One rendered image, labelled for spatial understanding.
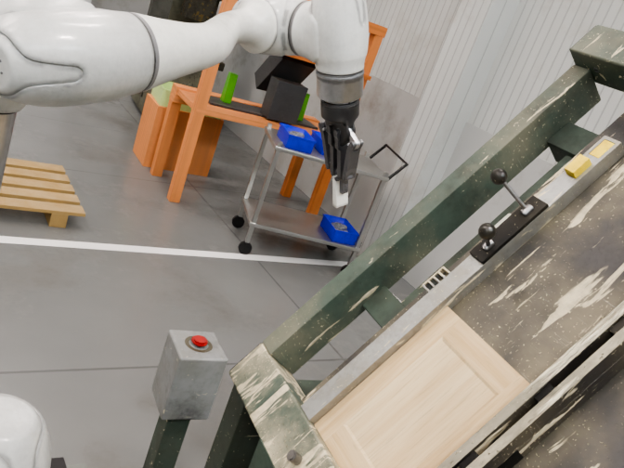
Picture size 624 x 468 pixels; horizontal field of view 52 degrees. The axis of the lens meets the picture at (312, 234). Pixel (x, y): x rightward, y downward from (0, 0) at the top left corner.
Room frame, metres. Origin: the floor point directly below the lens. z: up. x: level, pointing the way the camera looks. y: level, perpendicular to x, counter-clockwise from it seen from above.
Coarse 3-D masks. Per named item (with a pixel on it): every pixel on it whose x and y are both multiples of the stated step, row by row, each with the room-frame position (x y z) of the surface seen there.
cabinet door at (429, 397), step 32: (448, 320) 1.34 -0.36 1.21; (416, 352) 1.31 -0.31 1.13; (448, 352) 1.28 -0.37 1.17; (480, 352) 1.24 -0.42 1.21; (384, 384) 1.27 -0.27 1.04; (416, 384) 1.24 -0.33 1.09; (448, 384) 1.21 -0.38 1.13; (480, 384) 1.18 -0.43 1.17; (512, 384) 1.15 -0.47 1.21; (352, 416) 1.24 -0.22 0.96; (384, 416) 1.21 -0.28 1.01; (416, 416) 1.18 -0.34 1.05; (448, 416) 1.15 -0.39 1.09; (480, 416) 1.12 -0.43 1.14; (352, 448) 1.17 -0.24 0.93; (384, 448) 1.15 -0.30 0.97; (416, 448) 1.12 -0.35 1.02; (448, 448) 1.09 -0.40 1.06
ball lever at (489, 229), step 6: (480, 228) 1.34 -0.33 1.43; (486, 228) 1.34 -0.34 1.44; (492, 228) 1.34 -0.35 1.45; (480, 234) 1.34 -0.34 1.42; (486, 234) 1.33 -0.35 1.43; (492, 234) 1.34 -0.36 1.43; (486, 240) 1.40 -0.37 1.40; (492, 240) 1.43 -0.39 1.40; (486, 246) 1.42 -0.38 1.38; (492, 246) 1.43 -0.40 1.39
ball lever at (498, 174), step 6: (498, 168) 1.48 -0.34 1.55; (492, 174) 1.47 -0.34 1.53; (498, 174) 1.46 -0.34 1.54; (504, 174) 1.46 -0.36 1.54; (492, 180) 1.47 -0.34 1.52; (498, 180) 1.46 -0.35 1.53; (504, 180) 1.46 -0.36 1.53; (504, 186) 1.47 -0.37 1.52; (510, 192) 1.47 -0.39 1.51; (516, 198) 1.47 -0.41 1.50; (522, 204) 1.47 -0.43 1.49; (528, 204) 1.47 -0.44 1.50; (522, 210) 1.46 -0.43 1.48; (528, 210) 1.46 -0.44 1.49
